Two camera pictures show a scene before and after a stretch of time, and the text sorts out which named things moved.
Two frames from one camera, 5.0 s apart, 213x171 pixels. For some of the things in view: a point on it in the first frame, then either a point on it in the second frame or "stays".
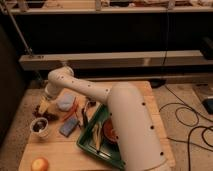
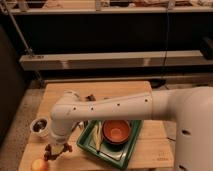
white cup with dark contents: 39,127 stays
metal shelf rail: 33,62 stays
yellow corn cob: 97,135 stays
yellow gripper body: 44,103 -> 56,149
